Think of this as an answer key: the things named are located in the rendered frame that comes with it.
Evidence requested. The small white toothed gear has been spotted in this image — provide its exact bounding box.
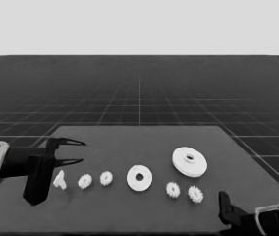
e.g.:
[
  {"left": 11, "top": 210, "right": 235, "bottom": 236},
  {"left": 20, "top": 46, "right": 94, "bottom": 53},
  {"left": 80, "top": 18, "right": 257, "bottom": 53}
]
[
  {"left": 165, "top": 181, "right": 181, "bottom": 200},
  {"left": 77, "top": 173, "right": 93, "bottom": 190},
  {"left": 187, "top": 185, "right": 204, "bottom": 204},
  {"left": 99, "top": 170, "right": 114, "bottom": 187}
]

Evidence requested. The large thick white disc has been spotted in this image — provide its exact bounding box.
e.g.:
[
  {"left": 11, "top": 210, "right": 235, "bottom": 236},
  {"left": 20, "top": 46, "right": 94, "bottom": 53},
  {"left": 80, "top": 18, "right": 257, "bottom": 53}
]
[{"left": 171, "top": 146, "right": 208, "bottom": 179}]

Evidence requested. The small white T-shaped piece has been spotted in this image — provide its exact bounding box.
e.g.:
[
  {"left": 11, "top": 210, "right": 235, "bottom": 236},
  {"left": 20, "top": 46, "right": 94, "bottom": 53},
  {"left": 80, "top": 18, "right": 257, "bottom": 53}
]
[{"left": 52, "top": 169, "right": 68, "bottom": 191}]

